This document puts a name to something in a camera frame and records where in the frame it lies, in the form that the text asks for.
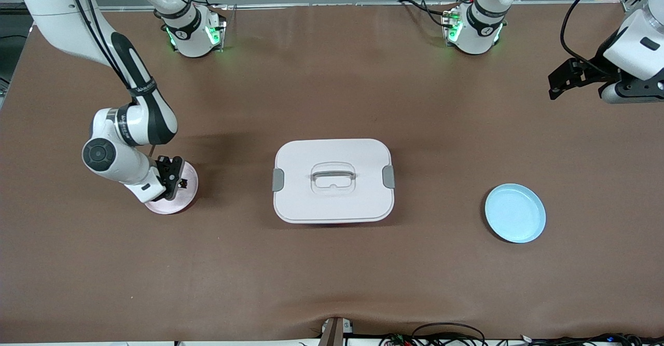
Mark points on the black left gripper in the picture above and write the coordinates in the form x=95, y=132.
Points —
x=590, y=70

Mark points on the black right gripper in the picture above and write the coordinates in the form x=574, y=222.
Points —
x=169, y=171

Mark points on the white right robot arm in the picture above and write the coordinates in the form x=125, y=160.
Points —
x=119, y=164

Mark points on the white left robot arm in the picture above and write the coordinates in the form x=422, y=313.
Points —
x=480, y=37

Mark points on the pink round plate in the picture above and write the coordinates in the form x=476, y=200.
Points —
x=189, y=198

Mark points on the light blue round plate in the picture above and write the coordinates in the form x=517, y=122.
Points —
x=516, y=213

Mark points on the white lidded box grey latches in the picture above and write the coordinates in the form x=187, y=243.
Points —
x=332, y=203

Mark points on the brown table mat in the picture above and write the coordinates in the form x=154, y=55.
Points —
x=332, y=273

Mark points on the metal table edge bracket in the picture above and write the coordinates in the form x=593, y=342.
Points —
x=334, y=333

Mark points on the silver table edge rail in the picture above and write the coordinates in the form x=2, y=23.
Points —
x=337, y=4

